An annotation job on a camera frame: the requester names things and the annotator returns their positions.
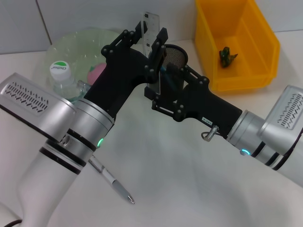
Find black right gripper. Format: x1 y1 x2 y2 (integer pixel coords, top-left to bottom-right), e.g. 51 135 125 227
144 62 243 140

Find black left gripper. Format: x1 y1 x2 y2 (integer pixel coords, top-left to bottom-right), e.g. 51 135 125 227
84 20 169 119

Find blue scissors with cover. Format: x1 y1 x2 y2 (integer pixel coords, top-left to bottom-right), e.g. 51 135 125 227
160 67 176 91

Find transparent plastic ruler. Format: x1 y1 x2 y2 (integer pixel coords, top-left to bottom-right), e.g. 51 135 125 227
141 11 163 95

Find pink peach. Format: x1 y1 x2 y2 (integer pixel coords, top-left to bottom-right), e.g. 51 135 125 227
87 63 107 86

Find clear bottle with green label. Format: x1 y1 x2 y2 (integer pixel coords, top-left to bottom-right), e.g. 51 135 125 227
49 61 89 105

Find grey white pen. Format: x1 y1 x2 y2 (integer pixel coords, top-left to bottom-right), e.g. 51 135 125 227
89 157 135 205

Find black mesh pen holder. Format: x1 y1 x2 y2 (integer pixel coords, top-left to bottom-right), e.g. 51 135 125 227
158 44 189 94

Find yellow plastic bin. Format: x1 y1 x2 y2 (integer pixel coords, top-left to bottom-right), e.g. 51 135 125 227
194 0 281 92

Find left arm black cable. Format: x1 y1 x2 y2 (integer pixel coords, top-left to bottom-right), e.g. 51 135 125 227
77 79 90 92

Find thin black cable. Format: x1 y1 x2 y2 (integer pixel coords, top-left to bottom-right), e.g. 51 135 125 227
0 218 23 227

